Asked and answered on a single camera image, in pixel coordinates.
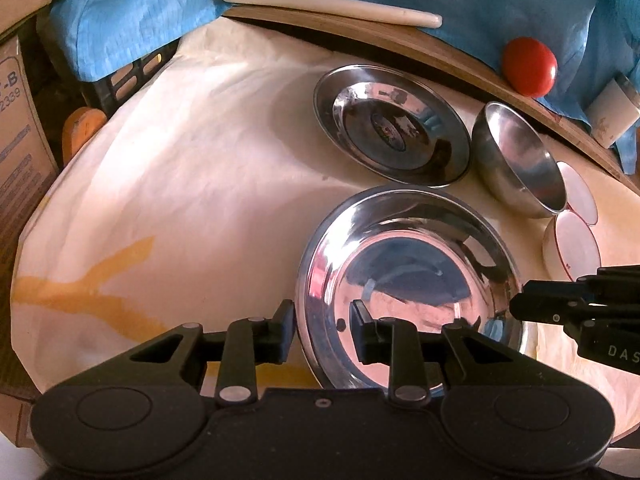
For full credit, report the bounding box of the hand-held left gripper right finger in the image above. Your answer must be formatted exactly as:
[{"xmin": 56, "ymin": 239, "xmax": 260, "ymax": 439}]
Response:
[{"xmin": 350, "ymin": 300, "xmax": 522, "ymax": 407}]

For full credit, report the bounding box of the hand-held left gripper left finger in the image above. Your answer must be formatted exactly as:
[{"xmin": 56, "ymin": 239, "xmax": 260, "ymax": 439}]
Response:
[{"xmin": 118, "ymin": 299, "xmax": 296, "ymax": 407}]

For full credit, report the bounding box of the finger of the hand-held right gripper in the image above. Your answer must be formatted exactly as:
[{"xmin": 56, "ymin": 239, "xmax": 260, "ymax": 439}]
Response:
[
  {"xmin": 509, "ymin": 293, "xmax": 640, "ymax": 335},
  {"xmin": 521, "ymin": 265, "xmax": 640, "ymax": 302}
]

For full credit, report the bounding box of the white bowl with red rim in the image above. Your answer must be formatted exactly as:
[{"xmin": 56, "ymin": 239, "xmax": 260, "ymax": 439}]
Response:
[
  {"xmin": 542, "ymin": 210, "xmax": 601, "ymax": 282},
  {"xmin": 554, "ymin": 161, "xmax": 600, "ymax": 226}
]

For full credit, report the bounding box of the large steel plate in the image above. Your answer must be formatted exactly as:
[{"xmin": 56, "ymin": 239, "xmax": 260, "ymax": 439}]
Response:
[{"xmin": 295, "ymin": 184, "xmax": 526, "ymax": 392}]

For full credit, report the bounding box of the steel bowl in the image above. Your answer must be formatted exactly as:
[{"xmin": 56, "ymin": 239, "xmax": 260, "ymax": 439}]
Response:
[{"xmin": 471, "ymin": 101, "xmax": 568, "ymax": 219}]

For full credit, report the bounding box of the white cup with metal rim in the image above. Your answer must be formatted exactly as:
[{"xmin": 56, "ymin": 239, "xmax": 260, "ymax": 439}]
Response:
[{"xmin": 585, "ymin": 74, "xmax": 640, "ymax": 150}]

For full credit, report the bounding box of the small steel plate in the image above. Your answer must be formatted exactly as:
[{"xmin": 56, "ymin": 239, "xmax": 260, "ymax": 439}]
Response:
[{"xmin": 313, "ymin": 64, "xmax": 472, "ymax": 188}]

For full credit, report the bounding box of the red tomato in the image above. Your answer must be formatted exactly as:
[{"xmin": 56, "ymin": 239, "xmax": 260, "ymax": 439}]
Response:
[{"xmin": 501, "ymin": 36, "xmax": 558, "ymax": 98}]

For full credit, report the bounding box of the orange object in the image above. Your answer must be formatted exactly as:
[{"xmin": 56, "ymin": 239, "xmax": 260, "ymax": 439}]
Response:
[{"xmin": 61, "ymin": 108, "xmax": 108, "ymax": 166}]

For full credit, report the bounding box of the black plastic crate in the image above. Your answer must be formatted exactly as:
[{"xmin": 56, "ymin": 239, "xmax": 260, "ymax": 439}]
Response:
[{"xmin": 80, "ymin": 40, "xmax": 179, "ymax": 118}]

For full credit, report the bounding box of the large printed cardboard box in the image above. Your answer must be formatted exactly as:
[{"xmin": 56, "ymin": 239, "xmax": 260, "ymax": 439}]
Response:
[{"xmin": 0, "ymin": 35, "xmax": 61, "ymax": 241}]

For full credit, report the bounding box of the white rod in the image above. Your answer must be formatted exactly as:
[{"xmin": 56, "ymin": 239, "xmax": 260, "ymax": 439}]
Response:
[{"xmin": 222, "ymin": 0, "xmax": 443, "ymax": 28}]

